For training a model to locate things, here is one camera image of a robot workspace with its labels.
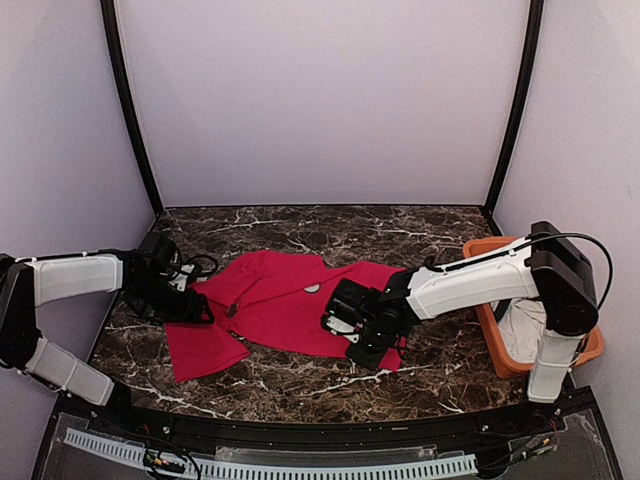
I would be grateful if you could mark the magenta t-shirt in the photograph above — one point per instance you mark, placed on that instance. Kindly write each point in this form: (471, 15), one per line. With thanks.
(274, 311)

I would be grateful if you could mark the black left frame post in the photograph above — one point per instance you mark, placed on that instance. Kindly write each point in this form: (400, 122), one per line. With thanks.
(126, 101)

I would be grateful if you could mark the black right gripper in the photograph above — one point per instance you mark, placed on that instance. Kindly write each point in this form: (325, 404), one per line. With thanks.
(370, 359)

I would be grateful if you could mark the black frame post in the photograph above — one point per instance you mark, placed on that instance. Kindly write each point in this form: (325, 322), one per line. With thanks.
(126, 101)
(520, 95)

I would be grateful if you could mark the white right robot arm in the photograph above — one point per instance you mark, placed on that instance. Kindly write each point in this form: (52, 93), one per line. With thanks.
(544, 266)

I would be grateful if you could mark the white slotted cable duct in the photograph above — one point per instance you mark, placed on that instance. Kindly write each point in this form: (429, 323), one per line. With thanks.
(245, 463)

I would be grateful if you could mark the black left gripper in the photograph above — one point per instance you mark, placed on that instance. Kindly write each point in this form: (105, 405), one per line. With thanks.
(189, 309)

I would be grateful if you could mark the orange plastic basket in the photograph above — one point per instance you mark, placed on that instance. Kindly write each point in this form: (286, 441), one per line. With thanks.
(505, 367)

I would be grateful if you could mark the white garment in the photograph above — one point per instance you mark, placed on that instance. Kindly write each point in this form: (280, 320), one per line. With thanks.
(521, 323)

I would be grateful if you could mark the black right frame post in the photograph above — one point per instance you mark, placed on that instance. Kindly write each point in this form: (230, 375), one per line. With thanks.
(520, 95)

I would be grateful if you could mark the black front rail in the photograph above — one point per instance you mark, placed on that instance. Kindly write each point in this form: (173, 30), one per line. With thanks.
(474, 431)

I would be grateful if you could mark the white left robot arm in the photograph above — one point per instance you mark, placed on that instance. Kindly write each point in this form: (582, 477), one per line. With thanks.
(49, 300)

